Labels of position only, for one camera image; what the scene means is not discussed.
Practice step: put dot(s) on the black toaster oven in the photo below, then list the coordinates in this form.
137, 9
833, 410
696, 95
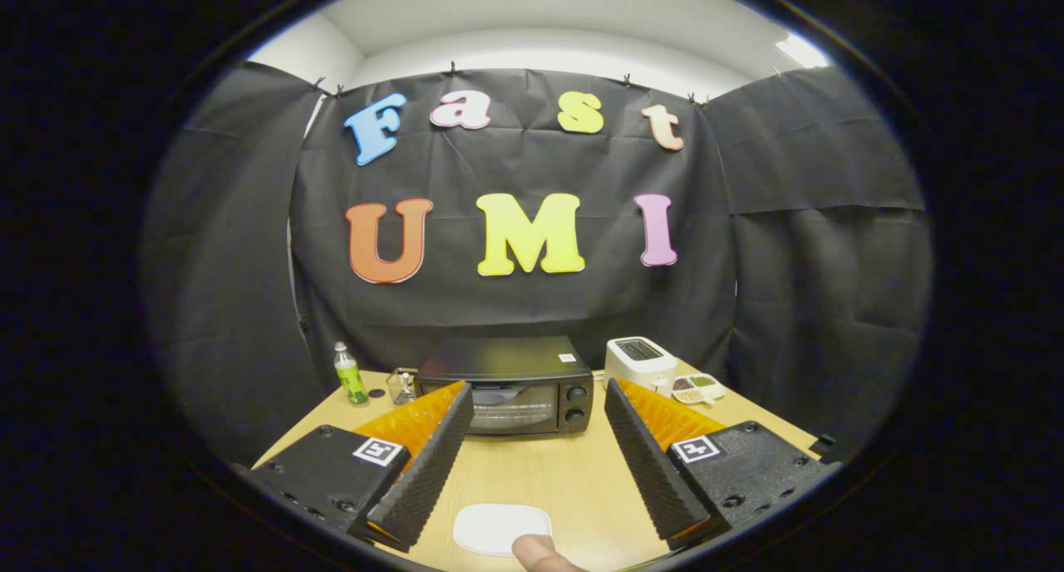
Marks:
515, 360

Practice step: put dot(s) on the small ceiling light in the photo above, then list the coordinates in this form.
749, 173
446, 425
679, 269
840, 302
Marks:
802, 51

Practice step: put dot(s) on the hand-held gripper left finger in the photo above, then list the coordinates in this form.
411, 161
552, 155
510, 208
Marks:
424, 472

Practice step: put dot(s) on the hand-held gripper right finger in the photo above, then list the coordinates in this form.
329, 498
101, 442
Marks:
652, 468

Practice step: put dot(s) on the green drink bottle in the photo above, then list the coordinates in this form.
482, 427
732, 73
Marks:
352, 385

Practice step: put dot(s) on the white square plate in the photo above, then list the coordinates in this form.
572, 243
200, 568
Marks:
495, 524

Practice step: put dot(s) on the small black box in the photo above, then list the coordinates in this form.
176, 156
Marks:
823, 445

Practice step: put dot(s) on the white divided snack dish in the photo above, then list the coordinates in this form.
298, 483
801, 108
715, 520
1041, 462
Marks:
698, 387

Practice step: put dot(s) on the white pop-up toaster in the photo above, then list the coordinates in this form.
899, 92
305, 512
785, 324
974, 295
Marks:
640, 364

